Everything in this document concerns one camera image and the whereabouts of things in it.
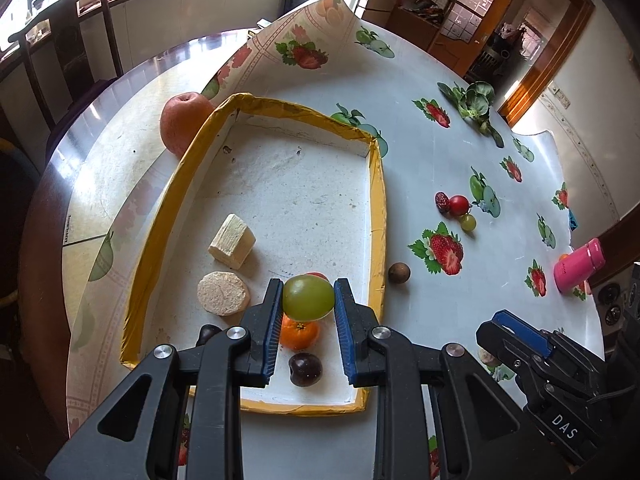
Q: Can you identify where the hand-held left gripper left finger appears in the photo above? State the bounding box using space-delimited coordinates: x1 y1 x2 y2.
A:
45 278 284 480

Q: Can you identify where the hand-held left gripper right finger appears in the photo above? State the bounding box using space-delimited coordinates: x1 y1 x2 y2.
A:
333 278 571 480

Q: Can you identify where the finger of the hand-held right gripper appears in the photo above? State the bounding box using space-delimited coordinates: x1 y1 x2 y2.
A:
492 310 556 358
476 322 538 381

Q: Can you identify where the small orange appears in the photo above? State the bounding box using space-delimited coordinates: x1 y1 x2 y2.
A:
279 315 320 352

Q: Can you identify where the large green grape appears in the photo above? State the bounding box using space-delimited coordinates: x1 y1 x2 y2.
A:
282 274 336 322

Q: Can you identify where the dark purple plum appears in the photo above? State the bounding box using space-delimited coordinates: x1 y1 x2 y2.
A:
195 324 223 347
288 352 324 387

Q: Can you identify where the round beige cake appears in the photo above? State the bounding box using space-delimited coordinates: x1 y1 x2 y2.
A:
197 271 251 317

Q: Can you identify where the square beige cake block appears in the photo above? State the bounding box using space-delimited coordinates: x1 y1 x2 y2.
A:
208 213 257 269

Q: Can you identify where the white foam tray yellow rim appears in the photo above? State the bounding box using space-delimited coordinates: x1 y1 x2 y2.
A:
119 92 389 416

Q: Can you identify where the pink thermos bottle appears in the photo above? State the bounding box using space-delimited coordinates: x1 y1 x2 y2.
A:
553 238 606 293

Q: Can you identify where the red apple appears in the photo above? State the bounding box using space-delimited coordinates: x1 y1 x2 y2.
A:
159 91 216 160

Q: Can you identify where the green leafy vegetable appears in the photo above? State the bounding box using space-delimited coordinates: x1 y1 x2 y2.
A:
437 81 505 149

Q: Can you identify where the wooden glass cabinet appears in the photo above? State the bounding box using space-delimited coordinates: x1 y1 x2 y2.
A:
390 0 531 76

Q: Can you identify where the dark wooden chair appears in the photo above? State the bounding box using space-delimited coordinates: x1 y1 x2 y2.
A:
7 0 123 131

